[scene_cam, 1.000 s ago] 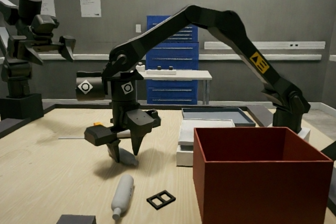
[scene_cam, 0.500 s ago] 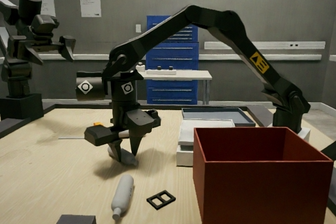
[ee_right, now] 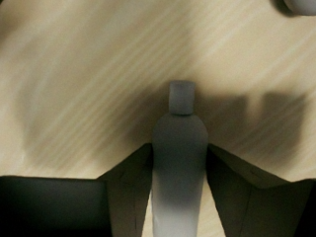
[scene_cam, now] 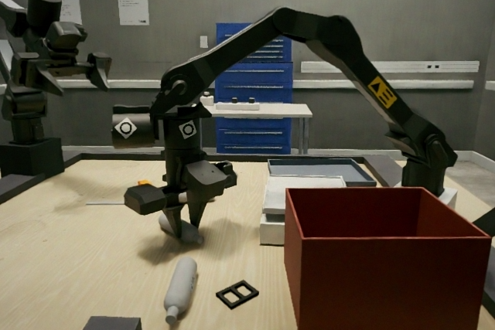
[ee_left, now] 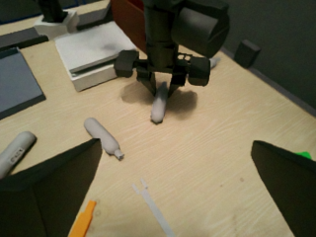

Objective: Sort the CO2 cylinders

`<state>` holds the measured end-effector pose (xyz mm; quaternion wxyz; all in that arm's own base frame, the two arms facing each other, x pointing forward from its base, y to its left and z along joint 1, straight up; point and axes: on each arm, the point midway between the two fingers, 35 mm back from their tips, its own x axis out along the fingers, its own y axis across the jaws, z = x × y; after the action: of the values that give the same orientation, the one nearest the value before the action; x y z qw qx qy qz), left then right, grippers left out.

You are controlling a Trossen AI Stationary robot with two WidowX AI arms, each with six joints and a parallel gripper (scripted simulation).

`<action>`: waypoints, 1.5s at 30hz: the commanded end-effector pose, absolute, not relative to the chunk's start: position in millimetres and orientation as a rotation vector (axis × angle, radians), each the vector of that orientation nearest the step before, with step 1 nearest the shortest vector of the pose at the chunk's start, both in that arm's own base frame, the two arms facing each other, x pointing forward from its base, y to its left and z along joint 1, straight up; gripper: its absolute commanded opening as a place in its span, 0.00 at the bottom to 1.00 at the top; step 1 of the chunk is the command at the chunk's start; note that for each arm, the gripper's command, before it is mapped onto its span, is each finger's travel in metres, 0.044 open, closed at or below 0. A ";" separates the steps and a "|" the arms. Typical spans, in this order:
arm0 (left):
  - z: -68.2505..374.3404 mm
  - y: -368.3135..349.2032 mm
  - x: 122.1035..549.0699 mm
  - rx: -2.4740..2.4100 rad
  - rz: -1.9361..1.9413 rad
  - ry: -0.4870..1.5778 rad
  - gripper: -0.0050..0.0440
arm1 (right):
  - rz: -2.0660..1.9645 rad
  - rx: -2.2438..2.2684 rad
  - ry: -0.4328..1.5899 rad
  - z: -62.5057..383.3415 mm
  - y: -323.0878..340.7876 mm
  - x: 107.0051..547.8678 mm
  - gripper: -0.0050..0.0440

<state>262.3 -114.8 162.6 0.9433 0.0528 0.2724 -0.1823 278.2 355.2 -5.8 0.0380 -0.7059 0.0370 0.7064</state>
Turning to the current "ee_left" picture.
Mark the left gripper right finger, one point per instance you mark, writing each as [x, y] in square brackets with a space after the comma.
[291, 181]

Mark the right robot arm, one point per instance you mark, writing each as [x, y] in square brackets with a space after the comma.
[201, 26]

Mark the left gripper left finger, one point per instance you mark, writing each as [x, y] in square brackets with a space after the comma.
[44, 200]

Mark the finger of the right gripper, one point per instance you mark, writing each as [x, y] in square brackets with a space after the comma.
[149, 83]
[174, 85]

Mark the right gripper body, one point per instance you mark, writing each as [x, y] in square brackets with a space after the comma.
[162, 57]

